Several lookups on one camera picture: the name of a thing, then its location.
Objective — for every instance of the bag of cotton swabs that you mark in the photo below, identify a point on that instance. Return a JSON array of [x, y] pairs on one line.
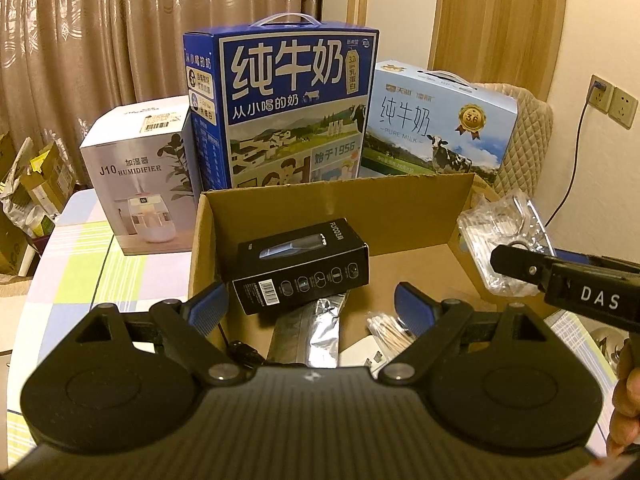
[[391, 335]]

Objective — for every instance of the light blue milk carton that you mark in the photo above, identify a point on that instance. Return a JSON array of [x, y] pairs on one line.
[[423, 122]]

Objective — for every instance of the person's right hand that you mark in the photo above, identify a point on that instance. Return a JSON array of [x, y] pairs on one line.
[[624, 424]]

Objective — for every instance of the silver foil pouch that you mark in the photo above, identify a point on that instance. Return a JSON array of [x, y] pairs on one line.
[[309, 335]]

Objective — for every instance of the white wall socket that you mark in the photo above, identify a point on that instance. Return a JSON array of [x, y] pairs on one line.
[[615, 102]]

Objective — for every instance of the clear plastic case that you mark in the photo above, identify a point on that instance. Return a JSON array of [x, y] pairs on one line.
[[511, 221]]

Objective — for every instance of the white humidifier box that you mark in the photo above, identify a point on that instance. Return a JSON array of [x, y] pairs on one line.
[[141, 160]]

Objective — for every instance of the beige quilted chair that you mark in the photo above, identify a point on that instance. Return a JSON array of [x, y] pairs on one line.
[[522, 164]]

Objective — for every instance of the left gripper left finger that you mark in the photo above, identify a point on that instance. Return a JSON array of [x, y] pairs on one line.
[[205, 310]]

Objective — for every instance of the beige curtain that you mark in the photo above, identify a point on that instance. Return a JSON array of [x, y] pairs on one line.
[[64, 63]]

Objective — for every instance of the brown cardboard box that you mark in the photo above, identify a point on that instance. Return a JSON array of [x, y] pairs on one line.
[[408, 222]]

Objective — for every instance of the dark blue milk carton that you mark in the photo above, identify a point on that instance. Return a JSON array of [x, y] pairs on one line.
[[281, 101]]

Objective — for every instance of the black shaver box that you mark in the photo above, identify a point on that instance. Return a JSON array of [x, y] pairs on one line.
[[289, 269]]

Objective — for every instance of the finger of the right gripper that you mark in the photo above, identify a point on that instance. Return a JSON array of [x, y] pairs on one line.
[[534, 269]]

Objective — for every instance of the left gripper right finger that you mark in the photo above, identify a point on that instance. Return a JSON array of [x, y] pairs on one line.
[[417, 311]]

